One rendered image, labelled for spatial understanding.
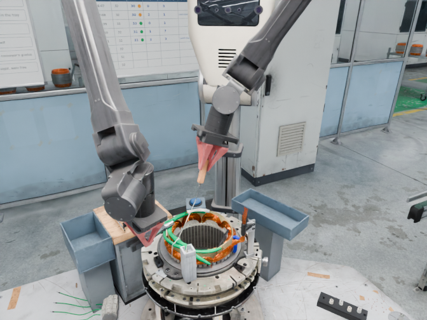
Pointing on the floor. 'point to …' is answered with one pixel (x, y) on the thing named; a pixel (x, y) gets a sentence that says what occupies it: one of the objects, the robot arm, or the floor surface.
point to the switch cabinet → (291, 100)
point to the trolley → (416, 81)
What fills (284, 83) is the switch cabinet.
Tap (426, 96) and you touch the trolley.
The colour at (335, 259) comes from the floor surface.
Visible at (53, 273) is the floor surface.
